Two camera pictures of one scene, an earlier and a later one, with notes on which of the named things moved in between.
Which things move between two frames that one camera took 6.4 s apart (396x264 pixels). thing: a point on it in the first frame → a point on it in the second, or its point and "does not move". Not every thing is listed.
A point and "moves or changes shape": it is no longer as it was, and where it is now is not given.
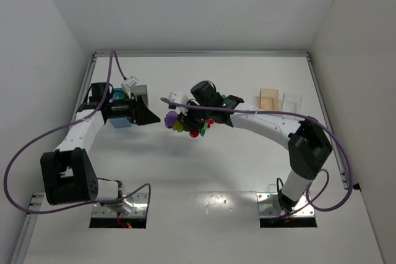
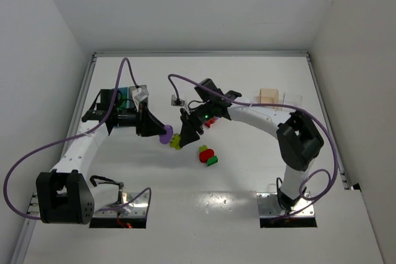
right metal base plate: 268,206 does not move
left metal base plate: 140,208 does not move
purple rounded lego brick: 170,119 → 166,138
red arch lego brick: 210,121 does not move
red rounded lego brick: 194,133 moves or changes shape
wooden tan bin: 269,99 does not move
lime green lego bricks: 177,126 → 175,141
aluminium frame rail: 21,251 does not move
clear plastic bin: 292,103 does not move
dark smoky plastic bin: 140,90 does not move
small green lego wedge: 204,129 moves or changes shape
